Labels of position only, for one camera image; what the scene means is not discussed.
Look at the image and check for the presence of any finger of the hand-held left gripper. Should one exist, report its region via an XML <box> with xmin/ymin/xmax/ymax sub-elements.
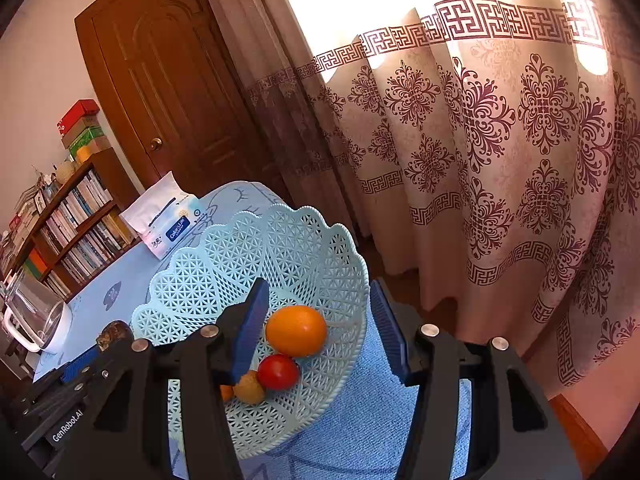
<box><xmin>10</xmin><ymin>352</ymin><xmax>135</xmax><ymax>418</ymax></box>
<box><xmin>31</xmin><ymin>344</ymin><xmax>102</xmax><ymax>388</ymax></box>

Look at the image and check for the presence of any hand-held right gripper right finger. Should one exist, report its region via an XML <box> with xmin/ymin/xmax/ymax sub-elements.
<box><xmin>369</xmin><ymin>277</ymin><xmax>584</xmax><ymax>480</ymax></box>

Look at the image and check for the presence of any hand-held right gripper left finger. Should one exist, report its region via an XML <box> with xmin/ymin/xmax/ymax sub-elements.
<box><xmin>55</xmin><ymin>277</ymin><xmax>271</xmax><ymax>480</ymax></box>

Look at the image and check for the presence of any water chestnut with stem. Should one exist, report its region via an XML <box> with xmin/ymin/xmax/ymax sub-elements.
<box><xmin>97</xmin><ymin>320</ymin><xmax>134</xmax><ymax>352</ymax></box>

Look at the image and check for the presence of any large smooth orange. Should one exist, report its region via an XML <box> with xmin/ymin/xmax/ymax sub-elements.
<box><xmin>265</xmin><ymin>305</ymin><xmax>329</xmax><ymax>359</ymax></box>

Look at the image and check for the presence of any small cherry tomato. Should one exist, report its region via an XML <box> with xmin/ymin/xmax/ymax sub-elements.
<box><xmin>257</xmin><ymin>353</ymin><xmax>301</xmax><ymax>391</ymax></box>

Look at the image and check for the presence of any brown longan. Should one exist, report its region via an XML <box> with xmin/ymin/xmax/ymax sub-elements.
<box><xmin>233</xmin><ymin>370</ymin><xmax>266</xmax><ymax>406</ymax></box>

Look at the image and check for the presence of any light blue plastic basket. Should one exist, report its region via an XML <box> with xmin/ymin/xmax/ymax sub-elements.
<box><xmin>131</xmin><ymin>204</ymin><xmax>371</xmax><ymax>461</ymax></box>

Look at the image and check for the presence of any wooden bookshelf with books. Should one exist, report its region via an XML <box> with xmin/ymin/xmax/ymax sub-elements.
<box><xmin>0</xmin><ymin>152</ymin><xmax>144</xmax><ymax>302</ymax></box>

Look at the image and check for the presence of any white tissue pack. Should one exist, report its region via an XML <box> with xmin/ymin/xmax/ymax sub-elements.
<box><xmin>119</xmin><ymin>170</ymin><xmax>201</xmax><ymax>261</ymax></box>

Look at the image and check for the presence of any beige patterned curtain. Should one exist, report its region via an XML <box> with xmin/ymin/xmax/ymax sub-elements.
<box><xmin>192</xmin><ymin>0</ymin><xmax>640</xmax><ymax>403</ymax></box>

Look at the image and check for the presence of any green box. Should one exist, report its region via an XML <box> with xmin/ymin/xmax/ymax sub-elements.
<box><xmin>67</xmin><ymin>127</ymin><xmax>107</xmax><ymax>159</ymax></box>

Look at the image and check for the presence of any tan cardboard box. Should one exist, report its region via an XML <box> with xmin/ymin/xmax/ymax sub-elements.
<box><xmin>62</xmin><ymin>116</ymin><xmax>104</xmax><ymax>148</ymax></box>

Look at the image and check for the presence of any red box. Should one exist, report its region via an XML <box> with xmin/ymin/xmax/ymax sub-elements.
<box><xmin>56</xmin><ymin>99</ymin><xmax>100</xmax><ymax>136</ymax></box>

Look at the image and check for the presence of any brown wooden door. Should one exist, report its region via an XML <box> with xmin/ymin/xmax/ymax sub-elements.
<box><xmin>75</xmin><ymin>0</ymin><xmax>292</xmax><ymax>207</ymax></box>

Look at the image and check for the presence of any glass kettle with white handle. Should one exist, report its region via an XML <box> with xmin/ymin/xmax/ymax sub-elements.
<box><xmin>0</xmin><ymin>272</ymin><xmax>74</xmax><ymax>357</ymax></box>

